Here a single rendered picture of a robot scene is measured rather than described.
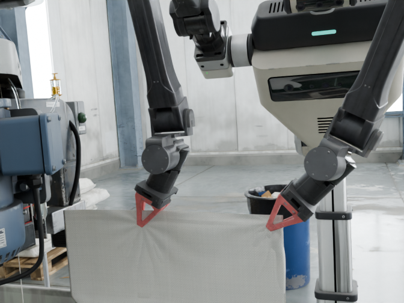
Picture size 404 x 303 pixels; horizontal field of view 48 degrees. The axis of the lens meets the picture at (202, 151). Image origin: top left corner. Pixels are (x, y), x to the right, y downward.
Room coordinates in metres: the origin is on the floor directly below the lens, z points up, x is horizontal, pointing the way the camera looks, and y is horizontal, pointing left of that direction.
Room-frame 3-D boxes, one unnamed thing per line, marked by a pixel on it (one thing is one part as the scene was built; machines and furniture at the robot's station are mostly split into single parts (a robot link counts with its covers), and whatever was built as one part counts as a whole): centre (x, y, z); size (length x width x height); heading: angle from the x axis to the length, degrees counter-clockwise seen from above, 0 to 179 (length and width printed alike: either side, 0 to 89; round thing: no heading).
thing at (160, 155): (0.91, 0.07, 1.24); 0.11 x 0.09 x 0.12; 162
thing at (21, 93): (1.07, 0.45, 1.35); 0.09 x 0.09 x 0.03
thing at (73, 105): (1.23, 0.35, 1.29); 0.08 x 0.05 x 0.09; 71
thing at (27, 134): (0.70, 0.26, 1.25); 0.10 x 0.08 x 0.12; 6
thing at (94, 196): (4.35, 1.25, 0.44); 0.68 x 0.44 x 0.15; 161
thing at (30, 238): (0.97, 0.43, 1.04); 0.08 x 0.06 x 0.05; 161
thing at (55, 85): (1.17, 0.36, 1.37); 0.03 x 0.02 x 0.03; 71
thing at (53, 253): (4.12, 1.53, 0.07); 1.20 x 0.82 x 0.14; 163
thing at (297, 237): (3.16, -0.52, 0.32); 0.51 x 0.48 x 0.65; 161
